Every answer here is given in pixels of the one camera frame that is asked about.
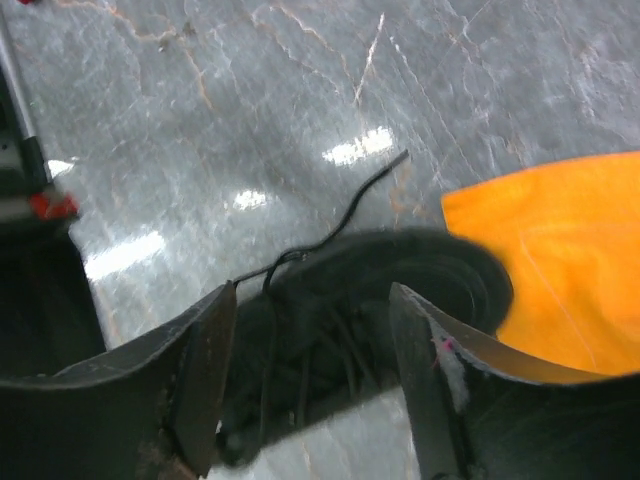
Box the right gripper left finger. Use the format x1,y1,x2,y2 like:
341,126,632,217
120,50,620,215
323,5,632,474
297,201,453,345
1,282,236,479

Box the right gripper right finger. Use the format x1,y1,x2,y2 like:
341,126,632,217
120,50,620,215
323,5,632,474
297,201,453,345
390,284,639,479

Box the black shoe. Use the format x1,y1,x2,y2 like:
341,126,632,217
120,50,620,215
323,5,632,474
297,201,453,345
214,148,516,469

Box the orange Mickey Mouse pillow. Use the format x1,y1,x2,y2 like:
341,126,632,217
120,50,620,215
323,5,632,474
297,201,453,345
441,152,639,376

